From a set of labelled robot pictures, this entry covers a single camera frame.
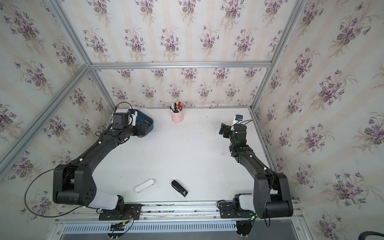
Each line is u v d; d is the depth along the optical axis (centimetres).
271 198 41
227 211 73
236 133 65
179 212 75
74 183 42
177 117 108
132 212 73
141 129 78
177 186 78
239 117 75
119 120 67
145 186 78
